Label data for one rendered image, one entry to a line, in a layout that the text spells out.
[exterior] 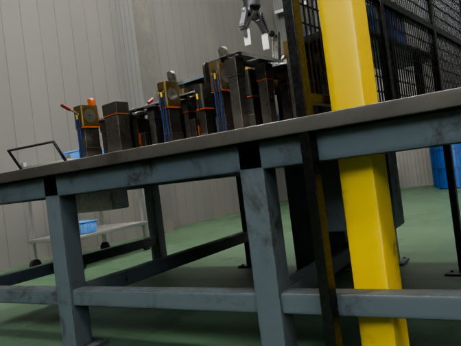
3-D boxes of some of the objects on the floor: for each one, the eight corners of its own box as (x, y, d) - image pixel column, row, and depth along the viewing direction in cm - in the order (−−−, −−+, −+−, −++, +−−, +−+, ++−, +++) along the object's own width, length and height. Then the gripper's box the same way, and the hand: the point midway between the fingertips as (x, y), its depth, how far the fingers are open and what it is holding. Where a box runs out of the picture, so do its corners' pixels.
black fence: (306, 388, 125) (232, -197, 127) (480, 246, 276) (445, -19, 279) (356, 398, 116) (276, -231, 118) (507, 246, 268) (471, -28, 270)
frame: (-65, 340, 218) (-82, 197, 219) (159, 264, 357) (148, 176, 358) (687, 431, 88) (638, 75, 89) (580, 255, 226) (561, 117, 227)
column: (315, 261, 296) (302, 154, 297) (365, 259, 280) (350, 147, 281) (296, 272, 269) (280, 156, 270) (349, 272, 254) (333, 148, 255)
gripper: (261, 7, 223) (266, 53, 222) (226, -4, 203) (232, 46, 203) (274, 2, 218) (280, 49, 218) (240, -10, 199) (247, 41, 198)
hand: (256, 44), depth 210 cm, fingers open, 13 cm apart
